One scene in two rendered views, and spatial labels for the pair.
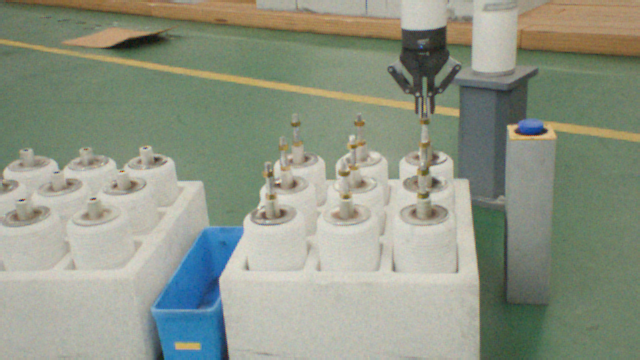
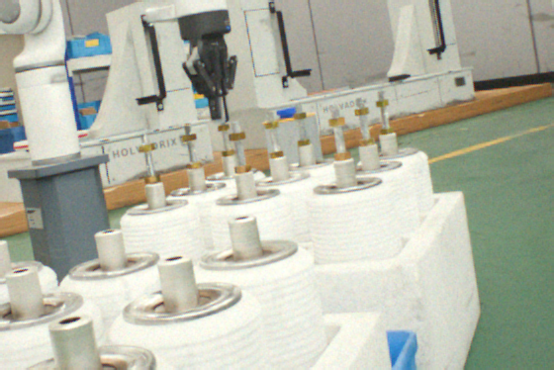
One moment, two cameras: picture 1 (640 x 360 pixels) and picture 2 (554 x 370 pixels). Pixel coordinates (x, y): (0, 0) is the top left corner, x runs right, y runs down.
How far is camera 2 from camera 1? 140 cm
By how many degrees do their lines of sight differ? 76
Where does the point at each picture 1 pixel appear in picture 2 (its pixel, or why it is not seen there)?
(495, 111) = (98, 194)
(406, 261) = (422, 199)
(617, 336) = not seen: hidden behind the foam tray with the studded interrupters
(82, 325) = not seen: outside the picture
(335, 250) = (411, 198)
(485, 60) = (65, 140)
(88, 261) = (319, 328)
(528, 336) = not seen: hidden behind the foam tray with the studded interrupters
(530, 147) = (311, 124)
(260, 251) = (391, 223)
